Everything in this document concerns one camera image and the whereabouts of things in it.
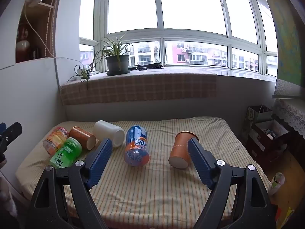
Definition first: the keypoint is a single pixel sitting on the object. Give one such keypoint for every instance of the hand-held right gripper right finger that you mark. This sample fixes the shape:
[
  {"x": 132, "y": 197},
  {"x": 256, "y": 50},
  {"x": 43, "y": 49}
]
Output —
[{"x": 200, "y": 163}]

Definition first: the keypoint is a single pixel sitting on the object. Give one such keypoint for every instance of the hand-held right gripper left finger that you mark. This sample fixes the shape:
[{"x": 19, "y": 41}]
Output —
[{"x": 100, "y": 163}]

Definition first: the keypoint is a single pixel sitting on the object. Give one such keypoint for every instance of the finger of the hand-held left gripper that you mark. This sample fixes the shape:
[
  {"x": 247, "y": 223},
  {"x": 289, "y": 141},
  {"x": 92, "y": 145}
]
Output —
[{"x": 12, "y": 132}]

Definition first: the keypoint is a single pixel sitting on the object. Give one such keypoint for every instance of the small orange paper cup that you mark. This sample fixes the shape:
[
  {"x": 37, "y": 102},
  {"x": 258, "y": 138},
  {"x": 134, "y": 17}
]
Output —
[{"x": 81, "y": 136}]

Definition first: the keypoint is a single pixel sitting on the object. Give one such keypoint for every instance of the white plastic jar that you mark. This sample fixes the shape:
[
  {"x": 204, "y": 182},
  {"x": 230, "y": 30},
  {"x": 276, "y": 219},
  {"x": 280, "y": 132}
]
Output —
[{"x": 108, "y": 131}]

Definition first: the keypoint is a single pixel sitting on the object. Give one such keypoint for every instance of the green tea bottle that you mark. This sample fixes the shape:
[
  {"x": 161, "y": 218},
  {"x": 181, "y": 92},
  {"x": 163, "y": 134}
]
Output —
[{"x": 66, "y": 153}]

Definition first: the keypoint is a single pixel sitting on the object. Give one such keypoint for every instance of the blue orange soda bottle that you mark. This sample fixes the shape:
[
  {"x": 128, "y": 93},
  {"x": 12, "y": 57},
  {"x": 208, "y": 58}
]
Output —
[{"x": 136, "y": 145}]

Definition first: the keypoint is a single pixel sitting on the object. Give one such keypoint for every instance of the orange pink drink bottle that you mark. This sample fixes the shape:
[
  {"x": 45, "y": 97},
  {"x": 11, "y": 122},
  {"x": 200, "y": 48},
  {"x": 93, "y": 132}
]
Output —
[{"x": 54, "y": 139}]

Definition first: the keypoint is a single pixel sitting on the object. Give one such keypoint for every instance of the striped bed mattress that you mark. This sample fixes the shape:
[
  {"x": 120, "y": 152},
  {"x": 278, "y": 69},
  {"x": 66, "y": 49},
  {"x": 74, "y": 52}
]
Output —
[{"x": 152, "y": 190}]

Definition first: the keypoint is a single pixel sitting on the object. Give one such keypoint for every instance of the open cardboard box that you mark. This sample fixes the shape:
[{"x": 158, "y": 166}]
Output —
[{"x": 266, "y": 133}]

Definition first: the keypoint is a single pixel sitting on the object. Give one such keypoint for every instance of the green paper gift bag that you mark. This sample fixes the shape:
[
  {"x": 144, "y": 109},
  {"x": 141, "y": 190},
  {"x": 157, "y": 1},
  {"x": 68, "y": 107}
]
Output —
[{"x": 258, "y": 114}]

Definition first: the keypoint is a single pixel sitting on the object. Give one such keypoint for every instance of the green white bottle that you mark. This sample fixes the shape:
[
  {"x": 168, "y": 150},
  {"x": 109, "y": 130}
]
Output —
[{"x": 277, "y": 182}]

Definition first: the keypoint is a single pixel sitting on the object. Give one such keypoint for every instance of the plaid windowsill cloth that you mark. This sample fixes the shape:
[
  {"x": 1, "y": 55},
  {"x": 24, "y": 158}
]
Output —
[{"x": 143, "y": 88}]

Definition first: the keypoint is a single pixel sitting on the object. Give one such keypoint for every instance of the red white vase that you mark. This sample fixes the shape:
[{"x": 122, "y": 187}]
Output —
[{"x": 22, "y": 45}]

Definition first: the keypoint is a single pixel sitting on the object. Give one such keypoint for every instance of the small hanging plant shoot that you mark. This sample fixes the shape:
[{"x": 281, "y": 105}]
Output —
[{"x": 83, "y": 76}]

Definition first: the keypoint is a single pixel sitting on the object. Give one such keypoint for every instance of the white charger plug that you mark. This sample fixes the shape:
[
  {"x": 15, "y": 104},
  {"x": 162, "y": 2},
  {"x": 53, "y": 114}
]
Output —
[{"x": 81, "y": 71}]

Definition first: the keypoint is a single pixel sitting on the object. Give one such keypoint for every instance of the potted spider plant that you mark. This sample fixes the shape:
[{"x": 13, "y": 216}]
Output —
[{"x": 117, "y": 63}]

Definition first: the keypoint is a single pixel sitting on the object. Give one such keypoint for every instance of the white lace cloth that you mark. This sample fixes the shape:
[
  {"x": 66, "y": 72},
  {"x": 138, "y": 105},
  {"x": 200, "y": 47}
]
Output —
[{"x": 293, "y": 116}]

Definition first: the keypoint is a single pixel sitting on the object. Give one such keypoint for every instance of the wooden shelf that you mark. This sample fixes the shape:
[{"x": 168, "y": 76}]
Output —
[{"x": 38, "y": 28}]

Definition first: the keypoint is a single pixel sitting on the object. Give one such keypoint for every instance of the black device on windowsill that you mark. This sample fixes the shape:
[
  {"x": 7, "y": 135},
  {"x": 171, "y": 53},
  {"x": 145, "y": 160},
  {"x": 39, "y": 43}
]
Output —
[{"x": 147, "y": 66}]

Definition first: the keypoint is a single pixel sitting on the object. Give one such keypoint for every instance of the white window frame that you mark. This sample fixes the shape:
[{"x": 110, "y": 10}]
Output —
[{"x": 162, "y": 33}]

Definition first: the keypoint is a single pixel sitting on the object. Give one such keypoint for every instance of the wall poster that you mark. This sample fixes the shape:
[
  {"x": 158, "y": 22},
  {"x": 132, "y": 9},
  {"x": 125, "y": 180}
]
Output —
[{"x": 286, "y": 40}]

